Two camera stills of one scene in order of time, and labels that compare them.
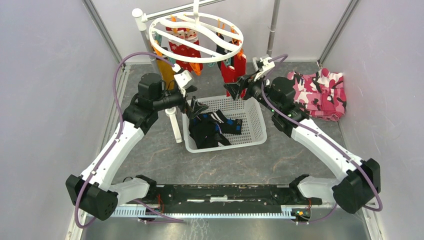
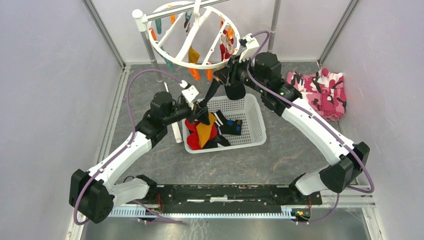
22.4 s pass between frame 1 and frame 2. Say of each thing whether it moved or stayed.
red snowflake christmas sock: moved
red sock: moved
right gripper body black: moved
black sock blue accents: stayed
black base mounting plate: stayed
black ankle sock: moved
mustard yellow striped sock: moved
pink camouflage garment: stayed
